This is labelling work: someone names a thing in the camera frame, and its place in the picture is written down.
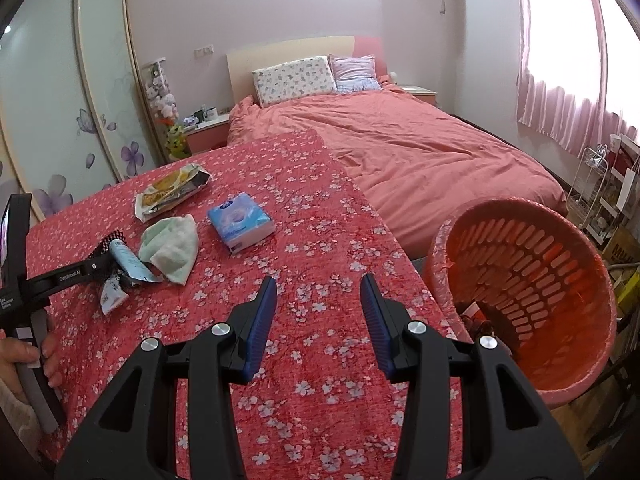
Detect pale green tissue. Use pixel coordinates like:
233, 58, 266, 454
138, 214, 200, 285

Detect yellow snack wrapper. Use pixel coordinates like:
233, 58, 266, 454
134, 162, 212, 222

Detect blue tissue pack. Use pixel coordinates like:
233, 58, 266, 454
207, 193, 276, 255

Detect small white sachet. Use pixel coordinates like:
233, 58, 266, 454
100, 272, 129, 315

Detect cream knit sleeve forearm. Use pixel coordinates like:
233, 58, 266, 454
0, 380, 42, 458

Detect person's left hand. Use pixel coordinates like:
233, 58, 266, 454
1, 332, 63, 403

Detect orange plastic laundry basket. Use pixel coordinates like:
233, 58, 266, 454
423, 197, 617, 408

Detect sliding wardrobe with flowers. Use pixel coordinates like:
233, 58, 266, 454
1, 0, 164, 220

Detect red floral tablecloth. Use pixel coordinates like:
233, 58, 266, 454
41, 133, 452, 479

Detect cluttered desk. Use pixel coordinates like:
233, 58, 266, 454
596, 134, 639, 263

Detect pink left nightstand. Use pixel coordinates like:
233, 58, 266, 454
186, 114, 230, 155

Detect hanging plush toy organizer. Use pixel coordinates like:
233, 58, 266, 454
143, 58, 190, 160

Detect white mug on nightstand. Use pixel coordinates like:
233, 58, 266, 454
202, 106, 218, 122

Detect salmon pink bed duvet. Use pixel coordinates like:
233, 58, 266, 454
228, 80, 567, 259

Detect pink window curtains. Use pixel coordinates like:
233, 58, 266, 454
516, 0, 639, 155

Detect beige pink headboard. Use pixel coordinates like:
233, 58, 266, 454
227, 36, 388, 104

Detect right nightstand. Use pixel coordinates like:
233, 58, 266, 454
400, 84, 437, 106

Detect white floral pillow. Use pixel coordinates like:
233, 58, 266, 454
252, 55, 337, 107

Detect pink striped pillow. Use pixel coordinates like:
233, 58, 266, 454
328, 54, 381, 94

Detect white wire trolley rack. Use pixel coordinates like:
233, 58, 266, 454
567, 144, 608, 229

